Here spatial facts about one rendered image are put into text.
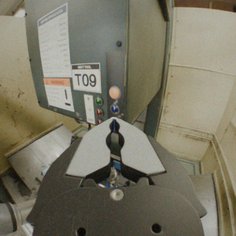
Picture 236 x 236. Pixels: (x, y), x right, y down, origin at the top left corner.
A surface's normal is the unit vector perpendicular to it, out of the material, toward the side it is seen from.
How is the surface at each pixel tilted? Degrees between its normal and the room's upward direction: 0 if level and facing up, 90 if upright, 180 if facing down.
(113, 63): 90
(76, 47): 90
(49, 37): 90
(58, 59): 90
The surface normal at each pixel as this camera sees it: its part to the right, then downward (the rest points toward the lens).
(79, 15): -0.46, 0.40
